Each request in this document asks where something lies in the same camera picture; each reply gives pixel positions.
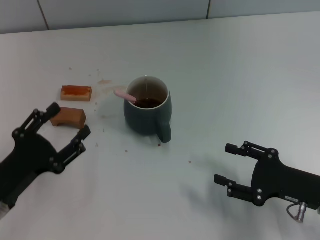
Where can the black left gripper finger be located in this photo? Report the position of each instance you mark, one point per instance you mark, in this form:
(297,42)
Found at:
(37,120)
(75,147)

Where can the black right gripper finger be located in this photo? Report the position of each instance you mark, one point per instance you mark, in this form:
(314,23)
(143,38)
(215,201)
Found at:
(240,191)
(252,151)

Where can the grey ceramic cup with coffee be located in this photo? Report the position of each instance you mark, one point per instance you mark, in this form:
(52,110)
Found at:
(140,120)

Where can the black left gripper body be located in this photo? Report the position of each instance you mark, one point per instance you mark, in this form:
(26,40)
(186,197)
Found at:
(27,157)

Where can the brown notched wooden block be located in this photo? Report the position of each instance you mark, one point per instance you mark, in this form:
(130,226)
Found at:
(72,117)

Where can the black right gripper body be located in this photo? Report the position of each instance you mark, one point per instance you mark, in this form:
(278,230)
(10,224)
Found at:
(287,182)

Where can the light wooden block stained orange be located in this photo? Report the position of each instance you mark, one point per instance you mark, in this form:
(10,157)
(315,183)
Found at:
(77,93)

